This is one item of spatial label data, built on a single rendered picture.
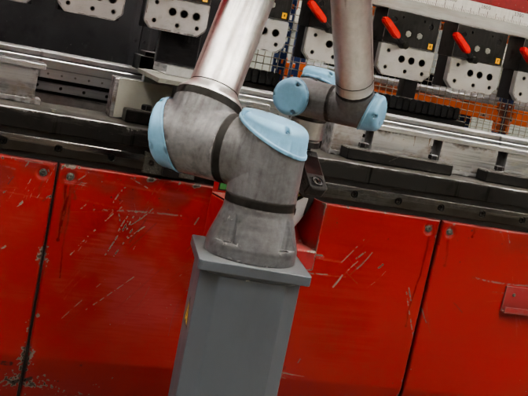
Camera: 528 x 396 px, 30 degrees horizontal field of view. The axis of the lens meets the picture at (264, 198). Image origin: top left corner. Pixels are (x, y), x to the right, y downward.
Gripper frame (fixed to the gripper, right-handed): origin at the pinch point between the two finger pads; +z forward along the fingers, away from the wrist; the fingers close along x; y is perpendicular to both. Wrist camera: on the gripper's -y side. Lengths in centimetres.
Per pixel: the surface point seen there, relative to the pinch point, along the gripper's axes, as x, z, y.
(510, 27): -67, -52, 28
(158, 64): 21, -25, 43
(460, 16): -52, -52, 31
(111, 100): 31, -15, 41
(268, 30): -2, -39, 36
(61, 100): -3, 18, 210
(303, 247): -3.0, 2.4, -3.8
